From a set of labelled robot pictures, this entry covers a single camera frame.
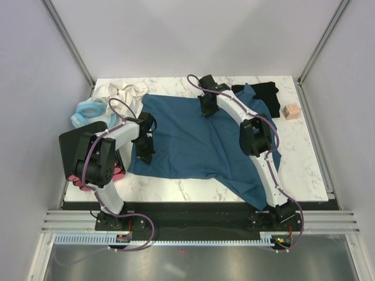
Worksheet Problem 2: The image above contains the white cable duct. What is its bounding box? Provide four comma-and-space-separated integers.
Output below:
54, 233, 290, 246

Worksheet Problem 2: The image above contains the small pink cube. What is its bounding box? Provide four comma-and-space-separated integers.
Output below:
282, 103, 301, 120

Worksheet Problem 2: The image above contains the white t shirt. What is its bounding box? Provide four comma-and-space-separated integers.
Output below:
91, 81, 148, 116

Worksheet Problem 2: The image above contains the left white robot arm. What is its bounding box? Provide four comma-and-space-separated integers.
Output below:
71, 112, 157, 230

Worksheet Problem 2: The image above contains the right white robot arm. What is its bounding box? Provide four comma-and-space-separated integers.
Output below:
197, 81, 290, 209

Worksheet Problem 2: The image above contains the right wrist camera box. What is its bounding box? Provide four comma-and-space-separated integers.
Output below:
198, 74, 218, 90

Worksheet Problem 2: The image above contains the blue t shirt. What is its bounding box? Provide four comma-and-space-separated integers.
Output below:
128, 94, 267, 210

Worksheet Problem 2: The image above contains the black pink drawer organizer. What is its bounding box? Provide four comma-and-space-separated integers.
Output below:
59, 121, 126, 191

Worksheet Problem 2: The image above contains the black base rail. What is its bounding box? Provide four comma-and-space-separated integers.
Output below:
63, 201, 302, 242

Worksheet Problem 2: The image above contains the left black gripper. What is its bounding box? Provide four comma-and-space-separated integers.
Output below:
134, 135, 155, 166

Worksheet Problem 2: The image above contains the folded black t shirt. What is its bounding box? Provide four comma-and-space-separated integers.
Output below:
231, 81, 281, 120

